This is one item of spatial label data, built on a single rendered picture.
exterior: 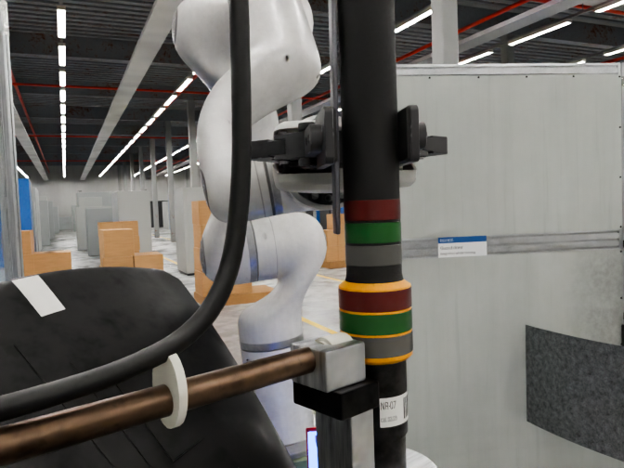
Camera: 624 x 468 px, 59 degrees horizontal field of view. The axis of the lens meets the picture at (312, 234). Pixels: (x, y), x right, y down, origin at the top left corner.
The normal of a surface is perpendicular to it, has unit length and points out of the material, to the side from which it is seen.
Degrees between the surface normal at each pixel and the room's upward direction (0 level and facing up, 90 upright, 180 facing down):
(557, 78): 90
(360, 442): 90
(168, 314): 36
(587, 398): 90
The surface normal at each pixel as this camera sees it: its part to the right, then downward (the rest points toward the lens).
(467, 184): 0.11, 0.04
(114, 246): 0.46, 0.03
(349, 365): 0.66, 0.01
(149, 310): 0.46, -0.79
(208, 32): 0.24, 0.28
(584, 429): -0.87, 0.06
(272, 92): 0.51, 0.68
